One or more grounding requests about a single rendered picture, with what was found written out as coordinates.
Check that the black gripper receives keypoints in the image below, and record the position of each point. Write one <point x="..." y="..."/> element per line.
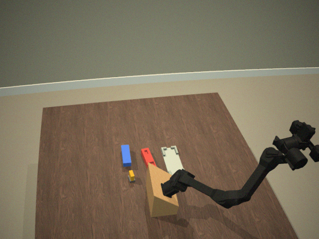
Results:
<point x="314" y="154"/>

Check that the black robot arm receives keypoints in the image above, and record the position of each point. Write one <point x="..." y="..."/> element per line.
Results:
<point x="269" y="159"/>

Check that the red long block with rectangular slots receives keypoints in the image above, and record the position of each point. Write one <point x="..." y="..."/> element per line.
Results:
<point x="147" y="157"/>

